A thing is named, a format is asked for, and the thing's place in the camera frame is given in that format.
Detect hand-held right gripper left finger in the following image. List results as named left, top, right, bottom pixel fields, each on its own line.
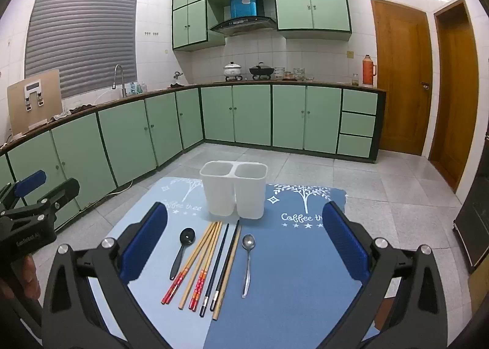
left=40, top=202, right=171, bottom=349

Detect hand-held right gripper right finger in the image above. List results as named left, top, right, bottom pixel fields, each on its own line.
left=323, top=201, right=449, bottom=349

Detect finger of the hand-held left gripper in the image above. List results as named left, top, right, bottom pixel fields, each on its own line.
left=23, top=178, right=81, bottom=220
left=0, top=170, right=47, bottom=213

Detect black plastic spoon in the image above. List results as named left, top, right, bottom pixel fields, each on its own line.
left=170, top=227, right=197, bottom=280

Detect red-ended wooden chopstick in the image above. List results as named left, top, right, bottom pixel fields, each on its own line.
left=161, top=222, right=214, bottom=304

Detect red patterned wooden chopstick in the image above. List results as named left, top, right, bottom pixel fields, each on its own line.
left=189, top=222, right=223, bottom=311

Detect black chopstick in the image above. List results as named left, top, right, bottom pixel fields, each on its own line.
left=210, top=220, right=240, bottom=309
left=199, top=223, right=230, bottom=316

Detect metal spoon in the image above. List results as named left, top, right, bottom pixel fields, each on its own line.
left=241, top=234, right=256, bottom=298

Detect white double utensil holder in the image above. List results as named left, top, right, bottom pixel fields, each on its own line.
left=200, top=160, right=267, bottom=220

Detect person's left hand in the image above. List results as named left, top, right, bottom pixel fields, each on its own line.
left=0, top=255, right=41, bottom=300

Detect dark blue printed mat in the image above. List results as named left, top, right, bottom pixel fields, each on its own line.
left=202, top=183, right=365, bottom=349

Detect light blue printed mat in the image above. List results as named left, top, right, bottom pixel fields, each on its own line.
left=92, top=176, right=230, bottom=349

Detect cardboard box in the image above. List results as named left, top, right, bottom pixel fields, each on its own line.
left=7, top=69, right=64, bottom=133

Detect metal sink faucet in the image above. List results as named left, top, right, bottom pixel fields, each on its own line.
left=112, top=64, right=129, bottom=98

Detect black cabinet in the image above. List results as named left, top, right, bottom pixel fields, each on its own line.
left=453, top=173, right=489, bottom=274

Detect grey window blind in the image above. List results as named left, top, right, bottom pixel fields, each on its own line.
left=24, top=0, right=139, bottom=100

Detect green base cabinets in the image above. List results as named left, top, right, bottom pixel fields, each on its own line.
left=0, top=82, right=388, bottom=229

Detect wooden door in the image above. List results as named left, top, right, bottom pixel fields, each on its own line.
left=428, top=0, right=480, bottom=193
left=370, top=0, right=433, bottom=157

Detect orange thermos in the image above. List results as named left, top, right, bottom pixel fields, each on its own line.
left=362, top=54, right=378, bottom=86

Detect black wok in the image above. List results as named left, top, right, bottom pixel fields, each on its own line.
left=249, top=62, right=275, bottom=77

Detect black range hood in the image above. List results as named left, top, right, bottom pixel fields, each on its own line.
left=209, top=16, right=278, bottom=37

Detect white floor cable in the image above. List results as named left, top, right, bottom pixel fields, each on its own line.
left=104, top=180, right=135, bottom=198

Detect green wall cabinets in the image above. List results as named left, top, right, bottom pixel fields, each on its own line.
left=171, top=0, right=352, bottom=53

